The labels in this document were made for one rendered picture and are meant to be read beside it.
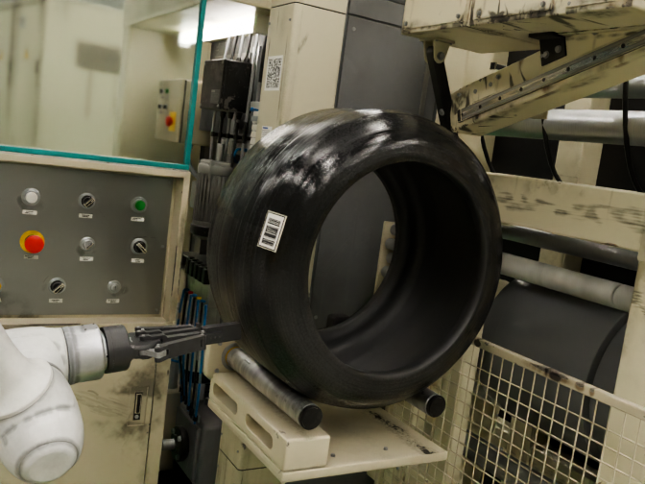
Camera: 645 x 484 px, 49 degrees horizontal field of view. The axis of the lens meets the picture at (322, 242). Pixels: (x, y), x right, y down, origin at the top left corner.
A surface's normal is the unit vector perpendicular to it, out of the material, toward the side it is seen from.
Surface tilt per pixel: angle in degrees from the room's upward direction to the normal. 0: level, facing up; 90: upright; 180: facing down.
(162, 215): 90
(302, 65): 90
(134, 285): 90
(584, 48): 90
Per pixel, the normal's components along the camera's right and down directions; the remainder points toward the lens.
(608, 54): -0.86, -0.04
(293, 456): 0.50, 0.18
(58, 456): 0.46, 0.58
